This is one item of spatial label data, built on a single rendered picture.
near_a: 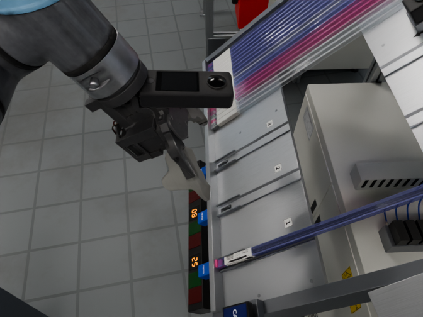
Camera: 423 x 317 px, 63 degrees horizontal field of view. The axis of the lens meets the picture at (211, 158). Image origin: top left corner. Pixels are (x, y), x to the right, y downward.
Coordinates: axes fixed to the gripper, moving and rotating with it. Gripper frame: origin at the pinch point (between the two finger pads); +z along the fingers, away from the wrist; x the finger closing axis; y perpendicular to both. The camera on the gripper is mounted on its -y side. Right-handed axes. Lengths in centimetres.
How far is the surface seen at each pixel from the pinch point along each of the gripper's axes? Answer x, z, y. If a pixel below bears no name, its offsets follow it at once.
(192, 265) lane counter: 8.3, 20.0, 15.4
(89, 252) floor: -22, 57, 85
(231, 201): -1.0, 15.8, 4.0
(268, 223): 6.5, 13.9, -3.4
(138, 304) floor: -1, 67, 66
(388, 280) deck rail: 20.3, 8.5, -19.0
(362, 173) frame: -12.1, 38.2, -20.7
